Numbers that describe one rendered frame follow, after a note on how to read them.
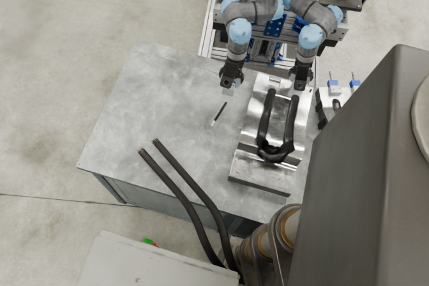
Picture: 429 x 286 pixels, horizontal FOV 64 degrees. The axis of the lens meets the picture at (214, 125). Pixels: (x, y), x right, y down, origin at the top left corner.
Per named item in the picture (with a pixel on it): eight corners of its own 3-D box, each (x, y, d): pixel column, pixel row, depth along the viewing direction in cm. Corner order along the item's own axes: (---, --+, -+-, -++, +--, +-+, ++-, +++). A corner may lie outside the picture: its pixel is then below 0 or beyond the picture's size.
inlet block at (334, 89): (323, 74, 166) (327, 67, 161) (333, 74, 166) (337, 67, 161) (327, 97, 160) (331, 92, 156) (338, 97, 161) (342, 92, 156)
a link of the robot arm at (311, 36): (329, 29, 117) (313, 46, 115) (323, 46, 127) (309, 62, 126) (310, 16, 119) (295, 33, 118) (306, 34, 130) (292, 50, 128)
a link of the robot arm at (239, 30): (249, 13, 117) (255, 33, 114) (244, 34, 127) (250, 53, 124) (226, 16, 116) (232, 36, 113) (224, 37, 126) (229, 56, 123)
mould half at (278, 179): (254, 82, 165) (259, 66, 153) (307, 97, 163) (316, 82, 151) (227, 179, 144) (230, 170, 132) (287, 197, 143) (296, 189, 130)
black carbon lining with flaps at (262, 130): (267, 89, 156) (270, 78, 147) (301, 98, 155) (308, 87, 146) (248, 158, 141) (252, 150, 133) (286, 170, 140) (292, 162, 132)
